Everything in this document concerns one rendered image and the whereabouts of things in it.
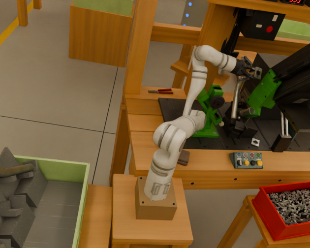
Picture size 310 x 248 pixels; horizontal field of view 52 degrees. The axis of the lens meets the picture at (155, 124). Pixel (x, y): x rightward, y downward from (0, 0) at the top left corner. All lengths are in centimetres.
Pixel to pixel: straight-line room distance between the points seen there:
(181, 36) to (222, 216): 140
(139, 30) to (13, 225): 107
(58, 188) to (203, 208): 142
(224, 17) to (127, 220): 112
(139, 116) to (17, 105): 169
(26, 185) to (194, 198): 156
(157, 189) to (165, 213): 13
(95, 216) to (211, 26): 111
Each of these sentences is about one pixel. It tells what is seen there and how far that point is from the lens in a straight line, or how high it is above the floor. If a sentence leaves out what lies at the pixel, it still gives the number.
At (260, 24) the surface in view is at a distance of 176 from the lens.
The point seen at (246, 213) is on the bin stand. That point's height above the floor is 73.
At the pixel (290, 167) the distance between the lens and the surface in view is 179.
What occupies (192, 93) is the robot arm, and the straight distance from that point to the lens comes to 151.
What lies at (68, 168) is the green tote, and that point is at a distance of 138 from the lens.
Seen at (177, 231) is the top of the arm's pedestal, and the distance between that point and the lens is 135.
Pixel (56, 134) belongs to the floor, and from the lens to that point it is 288.
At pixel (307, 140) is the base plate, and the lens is 203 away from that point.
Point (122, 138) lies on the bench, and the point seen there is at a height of 52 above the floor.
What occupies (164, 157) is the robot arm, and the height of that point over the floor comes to 116.
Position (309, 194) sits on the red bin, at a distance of 175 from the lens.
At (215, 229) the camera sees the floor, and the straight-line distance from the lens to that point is 249.
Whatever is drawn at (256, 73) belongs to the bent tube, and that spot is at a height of 123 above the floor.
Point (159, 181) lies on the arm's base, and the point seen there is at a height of 105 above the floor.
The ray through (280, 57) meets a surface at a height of 124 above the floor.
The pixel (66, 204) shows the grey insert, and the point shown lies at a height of 85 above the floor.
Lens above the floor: 196
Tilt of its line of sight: 39 degrees down
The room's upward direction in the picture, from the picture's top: 14 degrees clockwise
